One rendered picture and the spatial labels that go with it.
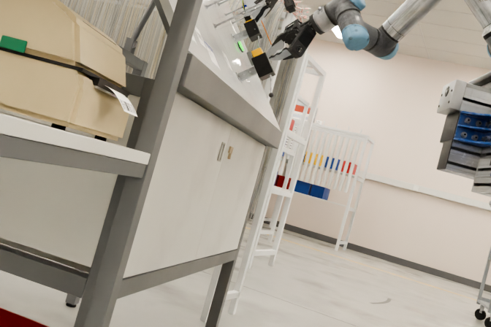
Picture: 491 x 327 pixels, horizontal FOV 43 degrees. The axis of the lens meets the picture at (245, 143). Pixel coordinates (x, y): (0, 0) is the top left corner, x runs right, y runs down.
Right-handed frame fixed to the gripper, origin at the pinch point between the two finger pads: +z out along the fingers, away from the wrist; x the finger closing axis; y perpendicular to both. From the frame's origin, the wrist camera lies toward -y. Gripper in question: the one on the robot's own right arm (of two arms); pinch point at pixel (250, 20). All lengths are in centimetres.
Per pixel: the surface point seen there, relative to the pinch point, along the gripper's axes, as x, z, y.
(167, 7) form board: 84, 21, -27
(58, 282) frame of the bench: 80, 75, -47
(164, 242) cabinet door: 52, 61, -48
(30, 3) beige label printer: 117, 36, -30
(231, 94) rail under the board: 49, 25, -34
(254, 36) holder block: 1.7, 3.3, -5.8
